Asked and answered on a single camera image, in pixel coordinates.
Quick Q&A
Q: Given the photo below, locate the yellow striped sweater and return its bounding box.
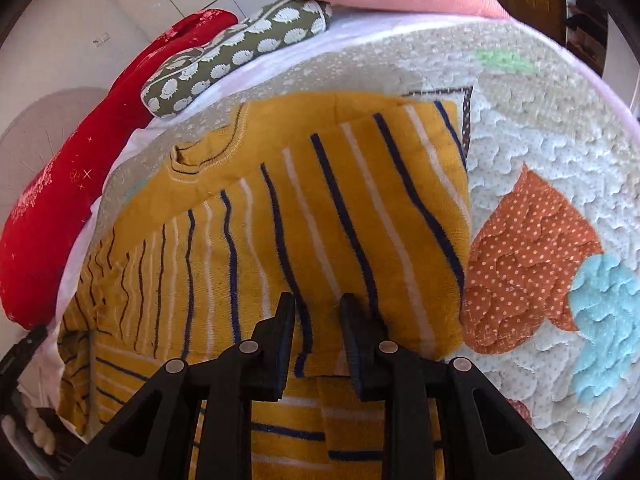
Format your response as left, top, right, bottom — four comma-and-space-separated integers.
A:
56, 92, 472, 480

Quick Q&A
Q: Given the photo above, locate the green sheep print pillow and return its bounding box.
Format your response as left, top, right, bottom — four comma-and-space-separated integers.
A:
140, 0, 333, 120

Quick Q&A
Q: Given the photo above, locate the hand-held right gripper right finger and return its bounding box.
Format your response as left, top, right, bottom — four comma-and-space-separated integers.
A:
339, 293, 576, 480

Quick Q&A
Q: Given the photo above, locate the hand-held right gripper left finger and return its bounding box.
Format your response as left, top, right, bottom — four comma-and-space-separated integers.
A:
59, 292, 297, 480

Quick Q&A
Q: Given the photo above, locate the red pillow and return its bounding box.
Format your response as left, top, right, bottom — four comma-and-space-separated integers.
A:
0, 9, 239, 331

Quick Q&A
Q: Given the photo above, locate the patchwork quilted blanket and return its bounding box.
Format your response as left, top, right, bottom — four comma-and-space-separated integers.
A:
55, 14, 640, 476

